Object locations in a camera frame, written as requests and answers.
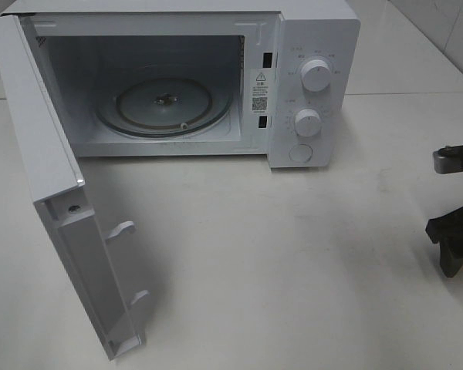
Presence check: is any glass microwave turntable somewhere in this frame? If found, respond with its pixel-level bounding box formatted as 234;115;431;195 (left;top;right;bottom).
96;65;240;139

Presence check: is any upper white power knob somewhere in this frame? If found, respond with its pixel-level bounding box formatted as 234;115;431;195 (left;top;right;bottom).
299;56;333;93

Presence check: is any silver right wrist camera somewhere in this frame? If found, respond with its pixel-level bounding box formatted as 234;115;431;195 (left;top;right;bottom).
432;147;463;174

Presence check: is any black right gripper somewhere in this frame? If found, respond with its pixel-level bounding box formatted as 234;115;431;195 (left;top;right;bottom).
426;145;463;278

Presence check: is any round white door button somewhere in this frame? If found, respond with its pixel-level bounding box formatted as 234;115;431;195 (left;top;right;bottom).
289;144;313;163

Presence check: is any white warning label sticker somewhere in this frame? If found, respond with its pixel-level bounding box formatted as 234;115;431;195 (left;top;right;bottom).
249;69;274;114

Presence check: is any lower white timer knob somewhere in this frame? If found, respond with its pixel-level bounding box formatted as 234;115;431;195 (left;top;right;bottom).
294;109;323;137

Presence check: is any white microwave oven body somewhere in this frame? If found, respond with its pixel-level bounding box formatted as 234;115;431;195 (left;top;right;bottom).
0;1;360;168

